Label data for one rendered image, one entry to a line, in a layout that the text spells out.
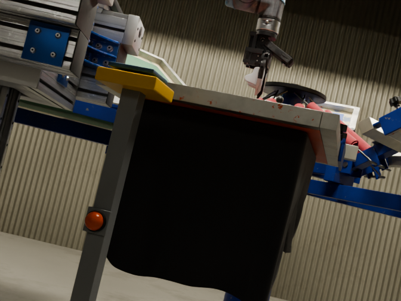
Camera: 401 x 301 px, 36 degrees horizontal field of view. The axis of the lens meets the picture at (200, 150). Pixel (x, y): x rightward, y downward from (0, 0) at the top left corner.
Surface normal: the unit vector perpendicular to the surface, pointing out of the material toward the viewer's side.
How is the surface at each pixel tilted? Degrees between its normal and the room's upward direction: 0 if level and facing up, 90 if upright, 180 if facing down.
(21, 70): 90
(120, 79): 90
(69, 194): 90
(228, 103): 90
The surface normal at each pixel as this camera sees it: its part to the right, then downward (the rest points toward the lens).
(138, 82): -0.22, -0.13
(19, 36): -0.02, -0.08
